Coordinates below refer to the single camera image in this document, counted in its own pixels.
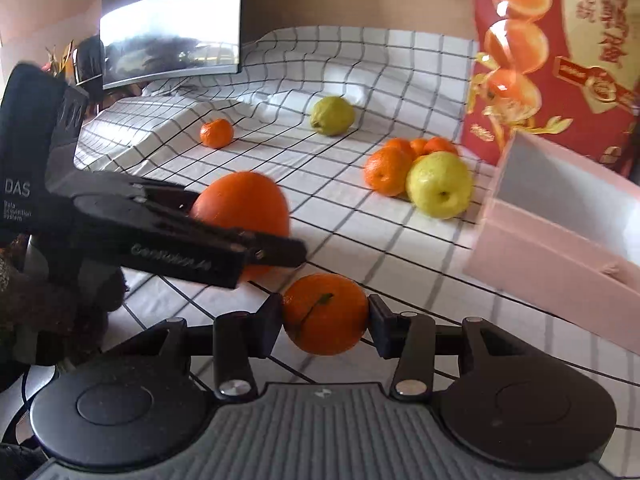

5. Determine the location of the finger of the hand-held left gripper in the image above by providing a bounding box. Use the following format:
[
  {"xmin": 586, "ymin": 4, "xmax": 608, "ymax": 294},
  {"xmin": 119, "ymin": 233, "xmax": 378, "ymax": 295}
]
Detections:
[
  {"xmin": 47, "ymin": 170, "xmax": 201, "ymax": 217},
  {"xmin": 72, "ymin": 196, "xmax": 307, "ymax": 289}
]

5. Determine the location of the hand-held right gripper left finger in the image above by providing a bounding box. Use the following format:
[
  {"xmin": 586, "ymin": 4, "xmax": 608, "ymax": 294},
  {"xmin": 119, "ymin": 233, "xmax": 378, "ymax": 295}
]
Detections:
[{"xmin": 107, "ymin": 292, "xmax": 286, "ymax": 402}]

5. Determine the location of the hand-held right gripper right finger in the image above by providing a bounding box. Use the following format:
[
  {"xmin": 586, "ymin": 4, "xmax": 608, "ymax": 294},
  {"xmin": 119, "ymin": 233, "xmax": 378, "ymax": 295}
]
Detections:
[{"xmin": 368, "ymin": 294, "xmax": 536, "ymax": 402}]

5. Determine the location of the mandarin orange with stem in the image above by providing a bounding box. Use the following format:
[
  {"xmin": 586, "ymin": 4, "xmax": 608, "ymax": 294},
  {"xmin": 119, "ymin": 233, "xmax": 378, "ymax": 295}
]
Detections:
[{"xmin": 281, "ymin": 273, "xmax": 371, "ymax": 357}]

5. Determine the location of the large orange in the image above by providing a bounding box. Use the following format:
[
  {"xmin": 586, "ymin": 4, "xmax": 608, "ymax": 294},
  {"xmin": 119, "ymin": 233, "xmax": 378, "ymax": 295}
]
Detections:
[{"xmin": 190, "ymin": 171, "xmax": 292, "ymax": 283}]

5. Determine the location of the yellow-green pear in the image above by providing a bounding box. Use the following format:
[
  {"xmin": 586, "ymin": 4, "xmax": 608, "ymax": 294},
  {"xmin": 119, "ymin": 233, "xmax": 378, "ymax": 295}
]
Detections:
[{"xmin": 405, "ymin": 151, "xmax": 474, "ymax": 220}]

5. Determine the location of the pink cardboard box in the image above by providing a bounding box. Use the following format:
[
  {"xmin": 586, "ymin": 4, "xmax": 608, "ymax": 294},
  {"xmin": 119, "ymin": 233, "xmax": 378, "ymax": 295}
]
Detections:
[{"xmin": 462, "ymin": 131, "xmax": 640, "ymax": 350}]

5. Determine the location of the orange yellow decoration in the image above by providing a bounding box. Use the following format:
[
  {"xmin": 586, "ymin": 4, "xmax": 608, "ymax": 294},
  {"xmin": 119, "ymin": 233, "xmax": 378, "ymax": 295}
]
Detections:
[{"xmin": 42, "ymin": 42, "xmax": 76, "ymax": 81}]

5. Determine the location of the white checkered tablecloth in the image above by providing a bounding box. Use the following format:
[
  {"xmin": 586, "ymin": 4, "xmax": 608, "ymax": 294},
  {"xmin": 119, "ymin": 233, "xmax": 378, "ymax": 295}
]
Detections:
[{"xmin": 0, "ymin": 26, "xmax": 640, "ymax": 466}]

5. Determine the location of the black rounded object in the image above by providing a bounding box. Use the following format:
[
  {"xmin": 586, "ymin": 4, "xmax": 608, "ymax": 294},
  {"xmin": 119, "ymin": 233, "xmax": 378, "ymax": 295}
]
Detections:
[{"xmin": 74, "ymin": 35, "xmax": 106, "ymax": 86}]

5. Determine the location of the black computer monitor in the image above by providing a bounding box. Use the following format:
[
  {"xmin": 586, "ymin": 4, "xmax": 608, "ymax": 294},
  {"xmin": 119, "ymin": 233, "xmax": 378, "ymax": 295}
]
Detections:
[{"xmin": 99, "ymin": 0, "xmax": 246, "ymax": 92}]

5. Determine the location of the green lemon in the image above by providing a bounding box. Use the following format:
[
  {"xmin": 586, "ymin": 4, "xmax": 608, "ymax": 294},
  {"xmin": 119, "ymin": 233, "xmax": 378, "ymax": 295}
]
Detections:
[{"xmin": 309, "ymin": 95, "xmax": 356, "ymax": 137}]

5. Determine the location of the red snack bag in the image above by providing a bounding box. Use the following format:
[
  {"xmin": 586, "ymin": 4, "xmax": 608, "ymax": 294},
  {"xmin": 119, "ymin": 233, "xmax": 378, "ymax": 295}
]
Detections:
[{"xmin": 459, "ymin": 0, "xmax": 640, "ymax": 181}]

